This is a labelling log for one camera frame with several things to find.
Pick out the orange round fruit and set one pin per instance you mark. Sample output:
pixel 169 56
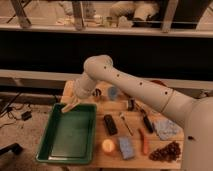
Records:
pixel 108 146

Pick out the blue cup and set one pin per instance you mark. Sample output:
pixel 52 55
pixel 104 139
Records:
pixel 112 93

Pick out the green plastic tray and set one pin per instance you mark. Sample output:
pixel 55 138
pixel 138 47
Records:
pixel 68 137

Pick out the black round object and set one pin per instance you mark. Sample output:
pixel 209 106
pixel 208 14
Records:
pixel 97 92

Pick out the wooden board table top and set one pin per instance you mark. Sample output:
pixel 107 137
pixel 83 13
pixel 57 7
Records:
pixel 114 160

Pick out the black handled tool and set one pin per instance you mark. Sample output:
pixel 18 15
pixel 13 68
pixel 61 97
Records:
pixel 146 120

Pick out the blue sponge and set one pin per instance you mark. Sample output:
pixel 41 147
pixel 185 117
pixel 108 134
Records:
pixel 126 148

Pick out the dark grape bunch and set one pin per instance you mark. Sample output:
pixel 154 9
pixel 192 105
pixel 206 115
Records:
pixel 169 153

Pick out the small dark can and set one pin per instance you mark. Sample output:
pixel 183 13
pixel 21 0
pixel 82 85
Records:
pixel 130 104

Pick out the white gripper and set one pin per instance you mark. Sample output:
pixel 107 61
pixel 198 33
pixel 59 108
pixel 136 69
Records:
pixel 84 86

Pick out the black power adapter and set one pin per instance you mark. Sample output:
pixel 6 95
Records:
pixel 26 115

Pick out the black remote control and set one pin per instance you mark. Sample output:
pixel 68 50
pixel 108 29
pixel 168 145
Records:
pixel 110 124

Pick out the blue folded cloth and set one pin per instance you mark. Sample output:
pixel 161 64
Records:
pixel 165 128

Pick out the orange carrot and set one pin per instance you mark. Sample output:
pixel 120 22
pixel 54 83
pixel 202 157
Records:
pixel 145 144

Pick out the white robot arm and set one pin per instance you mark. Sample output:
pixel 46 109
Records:
pixel 194 116

